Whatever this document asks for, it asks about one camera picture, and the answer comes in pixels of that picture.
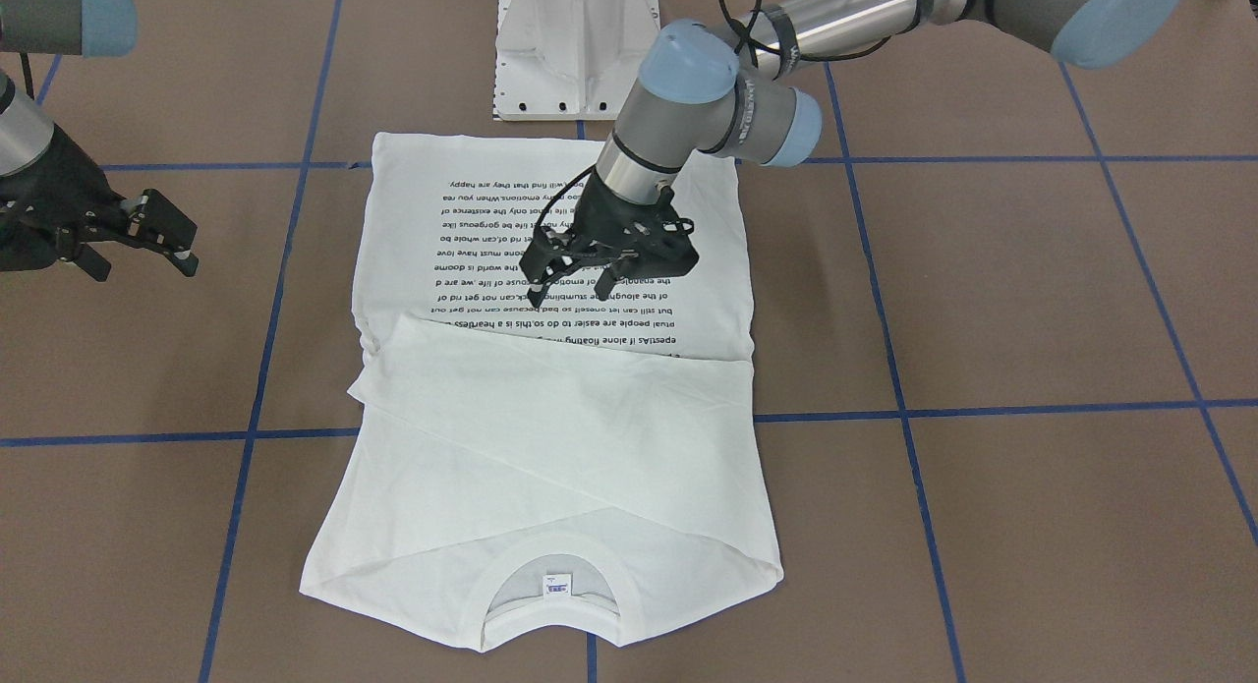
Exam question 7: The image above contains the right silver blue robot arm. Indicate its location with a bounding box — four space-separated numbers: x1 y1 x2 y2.
1 0 199 280

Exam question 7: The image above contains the white printed long-sleeve shirt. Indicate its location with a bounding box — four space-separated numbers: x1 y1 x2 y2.
299 132 782 652

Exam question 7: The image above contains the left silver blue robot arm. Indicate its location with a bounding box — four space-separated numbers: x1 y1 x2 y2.
520 0 1180 307

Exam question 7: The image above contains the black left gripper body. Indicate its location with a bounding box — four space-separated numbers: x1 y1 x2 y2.
520 177 698 280

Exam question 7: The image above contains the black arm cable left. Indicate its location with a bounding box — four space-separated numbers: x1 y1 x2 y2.
715 0 894 70

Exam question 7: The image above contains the white camera stand column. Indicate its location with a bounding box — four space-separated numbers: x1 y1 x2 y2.
493 0 659 122

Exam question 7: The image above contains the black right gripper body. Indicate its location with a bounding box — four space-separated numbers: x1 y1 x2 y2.
1 125 126 270

